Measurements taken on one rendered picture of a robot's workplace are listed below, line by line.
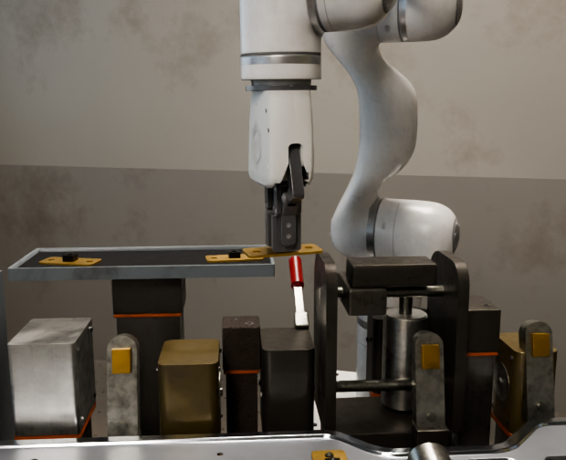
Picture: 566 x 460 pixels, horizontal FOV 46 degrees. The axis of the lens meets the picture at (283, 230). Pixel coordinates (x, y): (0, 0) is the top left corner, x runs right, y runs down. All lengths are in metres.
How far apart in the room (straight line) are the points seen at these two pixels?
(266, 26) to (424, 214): 0.60
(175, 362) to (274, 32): 0.40
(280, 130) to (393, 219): 0.56
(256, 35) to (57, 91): 2.93
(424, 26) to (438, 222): 0.33
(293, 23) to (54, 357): 0.47
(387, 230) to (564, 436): 0.48
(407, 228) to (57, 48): 2.65
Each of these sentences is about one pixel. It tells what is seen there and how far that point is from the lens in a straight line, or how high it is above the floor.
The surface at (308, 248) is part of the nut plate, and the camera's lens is 0.74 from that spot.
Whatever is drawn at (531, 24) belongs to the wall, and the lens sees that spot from 2.97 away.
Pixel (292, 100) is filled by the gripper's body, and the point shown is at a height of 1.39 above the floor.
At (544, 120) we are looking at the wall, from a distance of 2.96.
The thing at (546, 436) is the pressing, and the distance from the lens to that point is 0.88.
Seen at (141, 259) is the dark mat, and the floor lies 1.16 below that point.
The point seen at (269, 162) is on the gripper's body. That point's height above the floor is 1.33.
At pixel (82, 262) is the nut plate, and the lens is 1.00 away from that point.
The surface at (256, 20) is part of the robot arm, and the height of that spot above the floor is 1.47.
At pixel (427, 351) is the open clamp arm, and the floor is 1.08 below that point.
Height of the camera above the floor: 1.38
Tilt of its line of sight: 10 degrees down
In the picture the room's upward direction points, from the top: straight up
